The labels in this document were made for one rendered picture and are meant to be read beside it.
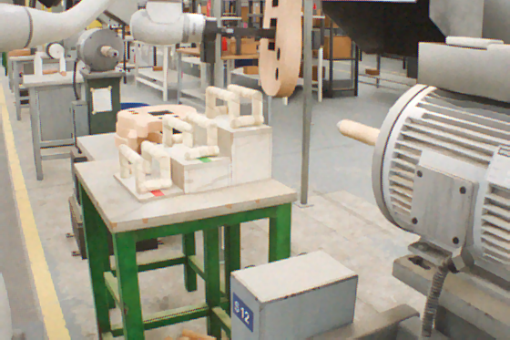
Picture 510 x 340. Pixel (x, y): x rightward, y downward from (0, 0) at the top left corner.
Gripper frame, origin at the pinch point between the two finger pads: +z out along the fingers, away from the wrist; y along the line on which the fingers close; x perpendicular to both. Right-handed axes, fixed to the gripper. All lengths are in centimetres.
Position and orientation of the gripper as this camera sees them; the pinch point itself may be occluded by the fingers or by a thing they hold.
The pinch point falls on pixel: (271, 34)
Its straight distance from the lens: 160.8
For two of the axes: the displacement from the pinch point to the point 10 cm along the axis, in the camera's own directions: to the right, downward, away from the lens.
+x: 0.8, -9.7, -2.1
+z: 9.8, 0.4, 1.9
